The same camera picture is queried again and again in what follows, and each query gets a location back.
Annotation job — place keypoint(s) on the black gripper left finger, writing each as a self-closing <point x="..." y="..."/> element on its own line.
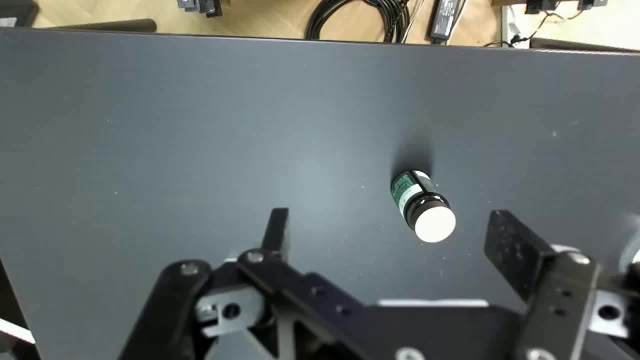
<point x="276" y="230"/>

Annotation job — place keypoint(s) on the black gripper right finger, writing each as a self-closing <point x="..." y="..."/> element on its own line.
<point x="519" y="254"/>

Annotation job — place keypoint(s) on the dark bottle with white cap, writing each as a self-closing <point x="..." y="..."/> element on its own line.
<point x="422" y="207"/>

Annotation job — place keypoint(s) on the black power adapter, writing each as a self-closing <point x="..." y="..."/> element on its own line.
<point x="444" y="19"/>

